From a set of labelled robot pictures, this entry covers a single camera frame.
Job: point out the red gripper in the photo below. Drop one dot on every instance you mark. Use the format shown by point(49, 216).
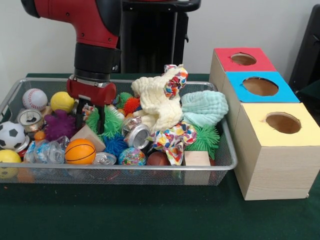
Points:
point(92, 91)

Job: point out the green spiky ball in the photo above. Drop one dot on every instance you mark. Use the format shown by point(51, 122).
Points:
point(113, 122)
point(208, 136)

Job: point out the cream waffle cloth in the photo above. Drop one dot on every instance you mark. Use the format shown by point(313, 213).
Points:
point(160, 107)

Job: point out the colourful patterned cloth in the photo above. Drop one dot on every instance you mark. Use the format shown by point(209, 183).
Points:
point(176, 82)
point(175, 138)

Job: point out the mint green waffle cloth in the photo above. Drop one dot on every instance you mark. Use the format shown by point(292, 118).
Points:
point(205, 107)

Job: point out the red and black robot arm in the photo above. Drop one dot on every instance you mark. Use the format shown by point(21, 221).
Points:
point(95, 25)

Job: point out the wooden three-hole box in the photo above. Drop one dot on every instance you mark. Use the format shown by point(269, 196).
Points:
point(275, 170)

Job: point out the purple spiky ball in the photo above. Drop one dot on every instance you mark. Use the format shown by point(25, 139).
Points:
point(60, 126)

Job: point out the orange basketball toy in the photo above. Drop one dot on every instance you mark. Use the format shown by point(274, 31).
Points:
point(80, 151)

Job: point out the globe print ball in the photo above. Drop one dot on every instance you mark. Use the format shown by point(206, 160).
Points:
point(132, 156)

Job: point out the black and white soccer ball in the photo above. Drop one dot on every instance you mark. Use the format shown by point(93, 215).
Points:
point(11, 135)

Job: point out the plain wooden cube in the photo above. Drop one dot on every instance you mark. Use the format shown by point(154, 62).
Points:
point(197, 158)

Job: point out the dark green tablecloth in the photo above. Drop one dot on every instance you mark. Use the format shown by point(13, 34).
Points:
point(311, 90)
point(150, 215)

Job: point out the black stand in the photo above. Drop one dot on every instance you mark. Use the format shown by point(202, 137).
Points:
point(307, 50)

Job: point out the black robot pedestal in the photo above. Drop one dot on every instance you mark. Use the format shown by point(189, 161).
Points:
point(155, 37)

